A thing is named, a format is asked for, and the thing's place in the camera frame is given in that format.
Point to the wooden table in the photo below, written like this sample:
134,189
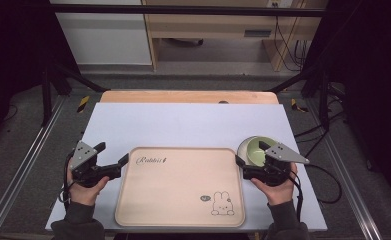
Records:
183,96

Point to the wooden desk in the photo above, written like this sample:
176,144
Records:
216,26

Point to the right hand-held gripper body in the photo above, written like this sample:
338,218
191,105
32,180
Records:
278,160

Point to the person's left hand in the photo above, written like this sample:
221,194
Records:
86,195

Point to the white cabinet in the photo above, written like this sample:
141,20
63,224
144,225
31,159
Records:
106,36

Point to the person's right hand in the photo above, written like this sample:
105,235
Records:
278,195

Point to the white table board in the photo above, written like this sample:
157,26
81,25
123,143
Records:
183,126

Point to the black curtain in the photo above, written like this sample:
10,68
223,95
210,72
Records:
373,83
13,66

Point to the aluminium rail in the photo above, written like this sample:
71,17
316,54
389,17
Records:
349,180
23,166

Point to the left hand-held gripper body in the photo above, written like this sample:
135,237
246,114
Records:
83,156

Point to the beige tray with rabbit print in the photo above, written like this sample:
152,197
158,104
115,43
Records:
179,190

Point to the yellow black tape strip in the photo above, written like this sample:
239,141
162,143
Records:
296,105
83,104

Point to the black metal stand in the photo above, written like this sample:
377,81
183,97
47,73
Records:
323,96
46,96

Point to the black horizontal frame bar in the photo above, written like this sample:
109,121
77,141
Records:
183,10

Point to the green bowl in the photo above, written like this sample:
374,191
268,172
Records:
251,151

